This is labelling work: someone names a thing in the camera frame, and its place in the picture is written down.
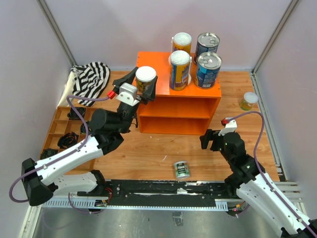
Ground orange noodle cup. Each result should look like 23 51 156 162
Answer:
135 66 157 95

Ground white cloth under stripes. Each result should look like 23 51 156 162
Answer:
57 71 75 107

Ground white lid yellow jar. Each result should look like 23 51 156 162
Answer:
240 92 258 111

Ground tall yellow purple can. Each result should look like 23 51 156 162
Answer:
171 32 192 54

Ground black white striped cloth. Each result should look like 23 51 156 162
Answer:
71 62 110 99

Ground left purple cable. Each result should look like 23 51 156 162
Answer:
9 91 117 215

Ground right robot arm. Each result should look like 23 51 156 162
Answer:
200 129 317 238

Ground wooden compartment tray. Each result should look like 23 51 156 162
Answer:
42 107 96 175

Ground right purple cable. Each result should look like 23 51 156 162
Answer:
221 111 317 235

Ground blue soup can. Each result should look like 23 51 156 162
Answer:
194 52 222 89

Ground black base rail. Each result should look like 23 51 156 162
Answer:
94 178 256 209

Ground orange wooden shelf cabinet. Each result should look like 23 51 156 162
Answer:
136 52 221 135

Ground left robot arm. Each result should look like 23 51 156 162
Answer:
21 67 158 206

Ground green white noodle cup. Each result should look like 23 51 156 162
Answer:
173 161 190 179

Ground purple cable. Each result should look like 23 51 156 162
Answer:
9 91 117 215
221 111 317 235

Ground dark blue food can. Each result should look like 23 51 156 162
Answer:
194 32 220 64

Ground tall colourful can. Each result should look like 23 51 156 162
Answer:
169 50 192 91

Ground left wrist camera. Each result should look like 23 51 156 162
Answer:
116 83 140 107

